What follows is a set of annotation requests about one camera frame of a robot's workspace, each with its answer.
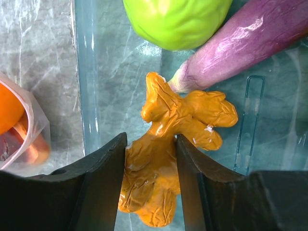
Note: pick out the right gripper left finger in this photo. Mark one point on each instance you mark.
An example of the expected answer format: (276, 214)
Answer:
(82, 196)

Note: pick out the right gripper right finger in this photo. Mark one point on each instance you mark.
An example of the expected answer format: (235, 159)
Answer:
(215, 198)

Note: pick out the clear zip top bag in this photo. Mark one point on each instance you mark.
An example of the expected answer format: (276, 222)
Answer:
(37, 124)

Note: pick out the orange tangerine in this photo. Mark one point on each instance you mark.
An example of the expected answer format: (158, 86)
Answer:
(11, 109)

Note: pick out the sliced ham piece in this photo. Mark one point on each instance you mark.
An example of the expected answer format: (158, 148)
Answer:
(17, 145)

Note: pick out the purple eggplant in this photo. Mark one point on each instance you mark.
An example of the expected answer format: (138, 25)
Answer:
(260, 29)

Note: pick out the green apple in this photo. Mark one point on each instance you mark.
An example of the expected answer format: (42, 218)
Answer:
(176, 25)

